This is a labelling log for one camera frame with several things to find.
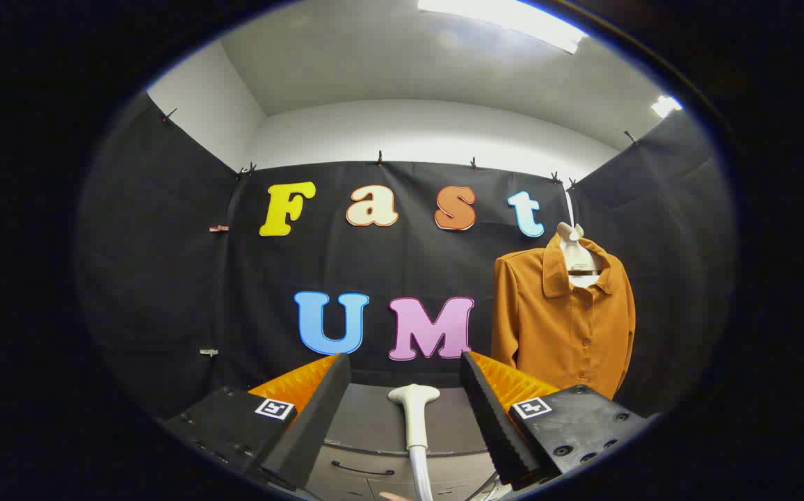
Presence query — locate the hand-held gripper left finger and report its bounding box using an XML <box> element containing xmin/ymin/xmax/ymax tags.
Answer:
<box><xmin>162</xmin><ymin>353</ymin><xmax>352</xmax><ymax>491</ymax></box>

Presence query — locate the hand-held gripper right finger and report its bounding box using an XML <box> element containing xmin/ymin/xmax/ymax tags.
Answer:
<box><xmin>460</xmin><ymin>351</ymin><xmax>653</xmax><ymax>488</ymax></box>

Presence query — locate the white garment steamer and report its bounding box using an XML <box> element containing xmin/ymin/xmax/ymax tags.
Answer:
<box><xmin>387</xmin><ymin>383</ymin><xmax>441</xmax><ymax>501</ymax></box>

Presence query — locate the orange button-up shirt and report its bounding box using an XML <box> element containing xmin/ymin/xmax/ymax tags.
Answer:
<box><xmin>491</xmin><ymin>233</ymin><xmax>636</xmax><ymax>401</ymax></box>

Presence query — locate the long ceiling light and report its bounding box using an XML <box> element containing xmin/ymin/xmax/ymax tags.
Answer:
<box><xmin>416</xmin><ymin>0</ymin><xmax>589</xmax><ymax>55</ymax></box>

